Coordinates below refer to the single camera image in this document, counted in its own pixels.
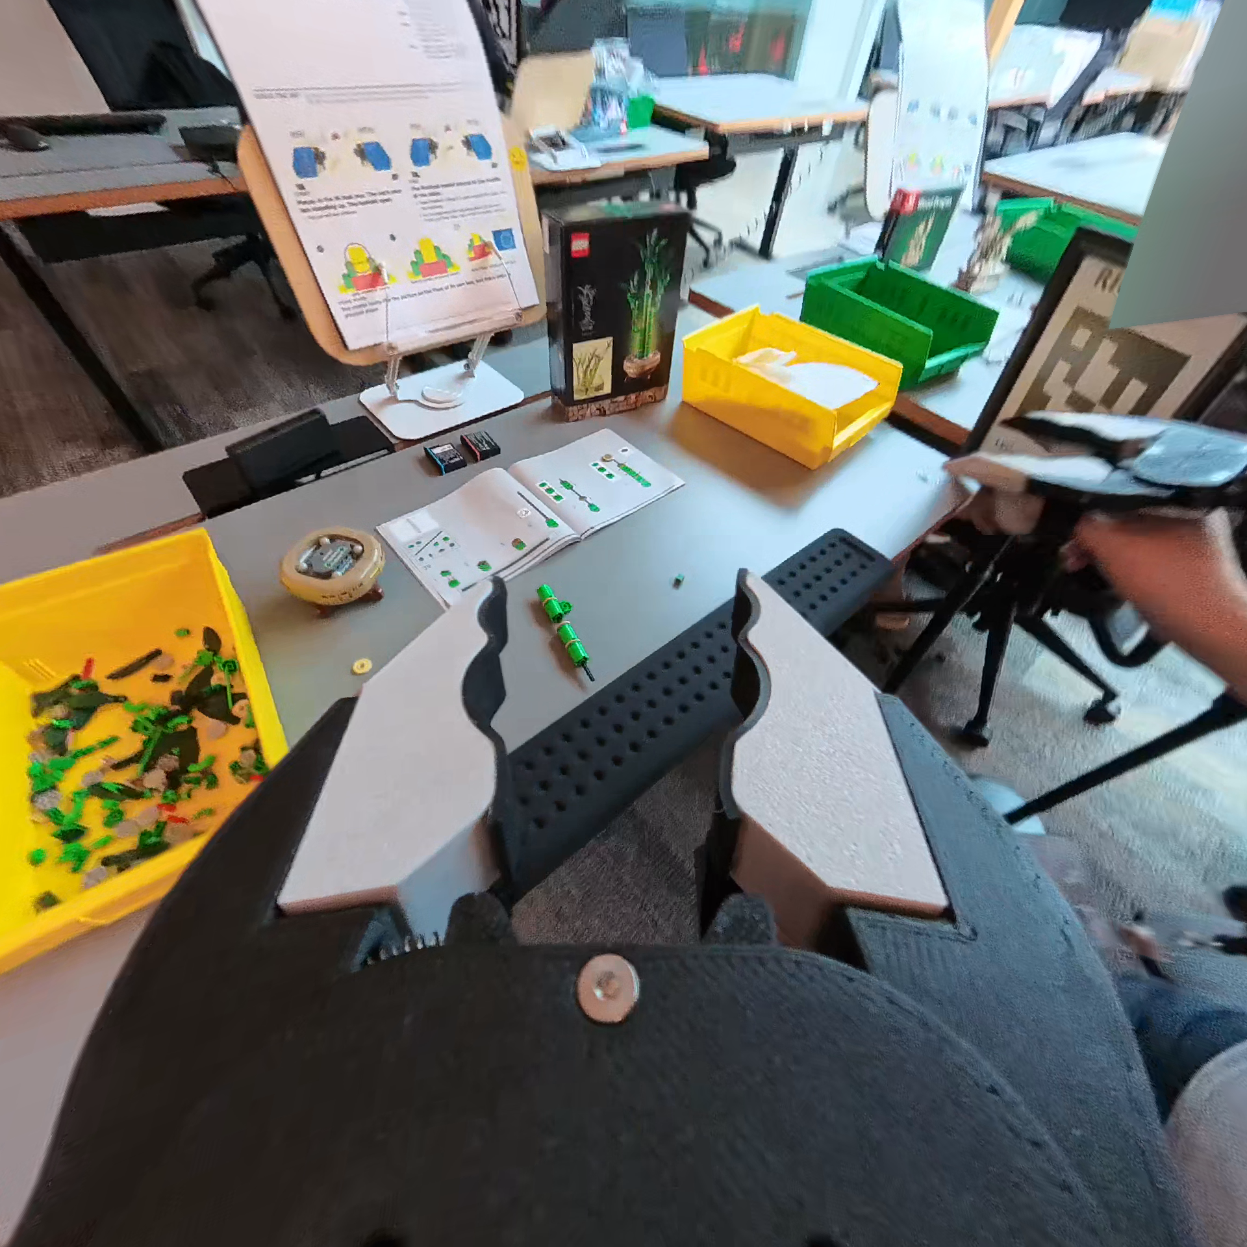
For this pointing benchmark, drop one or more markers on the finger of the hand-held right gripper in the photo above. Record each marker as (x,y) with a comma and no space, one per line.
(1034,478)
(1072,432)

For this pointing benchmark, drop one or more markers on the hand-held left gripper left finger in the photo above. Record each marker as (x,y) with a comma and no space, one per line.
(399,778)

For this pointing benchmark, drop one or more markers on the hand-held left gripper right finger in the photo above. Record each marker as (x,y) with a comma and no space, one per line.
(827,778)

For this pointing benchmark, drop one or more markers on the green toy bamboo stem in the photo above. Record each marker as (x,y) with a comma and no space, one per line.
(565,628)

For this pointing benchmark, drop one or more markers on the black toy set box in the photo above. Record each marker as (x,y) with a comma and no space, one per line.
(605,312)

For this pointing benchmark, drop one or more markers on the black framed marker sign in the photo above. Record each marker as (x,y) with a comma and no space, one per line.
(1091,362)

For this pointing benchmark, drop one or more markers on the black chair base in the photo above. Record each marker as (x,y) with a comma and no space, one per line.
(1022,633)

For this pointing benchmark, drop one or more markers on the green storage bin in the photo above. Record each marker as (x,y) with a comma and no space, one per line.
(1061,244)
(876,320)

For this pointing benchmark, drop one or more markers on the tan toy plant model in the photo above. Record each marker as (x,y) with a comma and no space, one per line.
(993,249)

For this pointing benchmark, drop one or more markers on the black perforated armrest pad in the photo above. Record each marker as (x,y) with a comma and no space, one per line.
(632,711)

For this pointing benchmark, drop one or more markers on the tan toy pot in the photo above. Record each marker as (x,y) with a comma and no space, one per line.
(331,570)

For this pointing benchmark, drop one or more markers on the white paper bag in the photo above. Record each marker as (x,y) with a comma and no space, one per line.
(819,381)

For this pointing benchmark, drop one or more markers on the small dark toy box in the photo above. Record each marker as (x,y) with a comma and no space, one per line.
(920,230)

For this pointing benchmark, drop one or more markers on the pile of toy pieces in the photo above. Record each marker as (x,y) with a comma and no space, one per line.
(147,759)

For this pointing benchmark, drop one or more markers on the white instruction booklet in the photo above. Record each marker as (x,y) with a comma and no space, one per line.
(487,517)

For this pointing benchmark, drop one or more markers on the shallow yellow storage bin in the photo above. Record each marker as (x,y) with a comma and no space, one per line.
(760,419)

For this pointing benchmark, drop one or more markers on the blue-edged black battery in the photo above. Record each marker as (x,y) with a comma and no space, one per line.
(446,458)

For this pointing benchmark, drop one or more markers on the orange-edged black battery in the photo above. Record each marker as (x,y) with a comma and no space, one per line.
(479,447)

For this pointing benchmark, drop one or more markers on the large yellow storage bin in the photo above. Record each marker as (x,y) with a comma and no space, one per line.
(98,606)

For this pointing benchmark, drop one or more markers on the black rectangular case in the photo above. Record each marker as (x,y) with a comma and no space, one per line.
(282,448)

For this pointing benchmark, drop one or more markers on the white background document stand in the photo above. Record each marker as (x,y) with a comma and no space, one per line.
(930,99)

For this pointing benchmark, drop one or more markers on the person's leg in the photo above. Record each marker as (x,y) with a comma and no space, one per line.
(1199,1023)

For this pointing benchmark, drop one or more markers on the printed instruction sheet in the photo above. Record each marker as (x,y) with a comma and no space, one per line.
(389,174)

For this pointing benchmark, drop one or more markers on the black office chair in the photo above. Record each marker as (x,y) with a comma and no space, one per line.
(184,87)

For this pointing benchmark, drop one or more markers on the black keyboard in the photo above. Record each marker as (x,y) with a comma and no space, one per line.
(88,124)

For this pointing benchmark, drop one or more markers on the black computer mouse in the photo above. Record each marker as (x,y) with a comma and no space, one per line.
(23,138)

